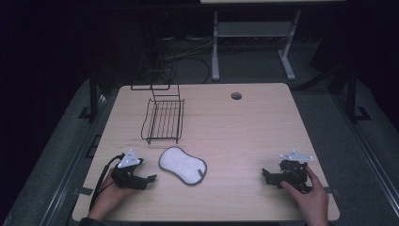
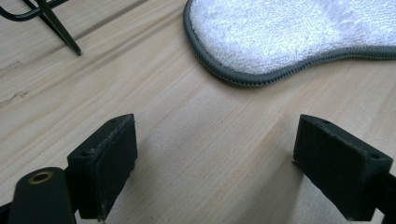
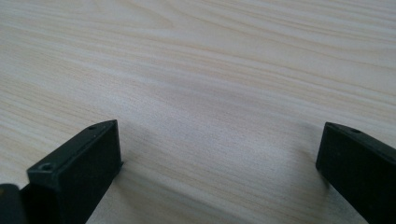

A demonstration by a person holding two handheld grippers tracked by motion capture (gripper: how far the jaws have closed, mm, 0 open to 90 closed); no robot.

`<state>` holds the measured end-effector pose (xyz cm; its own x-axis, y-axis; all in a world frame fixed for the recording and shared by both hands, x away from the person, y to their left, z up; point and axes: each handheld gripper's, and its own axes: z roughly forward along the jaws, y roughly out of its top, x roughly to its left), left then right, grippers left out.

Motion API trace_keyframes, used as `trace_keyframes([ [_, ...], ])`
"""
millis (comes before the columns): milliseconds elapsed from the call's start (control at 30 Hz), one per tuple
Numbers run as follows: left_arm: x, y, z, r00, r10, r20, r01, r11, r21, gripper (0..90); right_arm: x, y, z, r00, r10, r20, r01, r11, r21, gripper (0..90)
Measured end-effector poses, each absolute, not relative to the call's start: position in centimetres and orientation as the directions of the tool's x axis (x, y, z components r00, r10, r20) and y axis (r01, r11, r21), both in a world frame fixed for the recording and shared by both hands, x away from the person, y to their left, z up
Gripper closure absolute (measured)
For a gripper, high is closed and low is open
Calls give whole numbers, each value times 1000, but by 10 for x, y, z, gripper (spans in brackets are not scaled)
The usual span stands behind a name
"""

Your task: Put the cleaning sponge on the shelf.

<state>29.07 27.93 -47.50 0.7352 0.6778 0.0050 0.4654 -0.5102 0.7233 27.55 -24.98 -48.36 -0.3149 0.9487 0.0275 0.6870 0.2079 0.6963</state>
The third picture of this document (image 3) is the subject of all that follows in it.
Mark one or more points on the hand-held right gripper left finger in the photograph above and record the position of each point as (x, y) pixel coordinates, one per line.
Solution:
(81, 168)

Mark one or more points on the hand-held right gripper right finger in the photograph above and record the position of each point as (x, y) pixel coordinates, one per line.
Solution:
(361, 168)

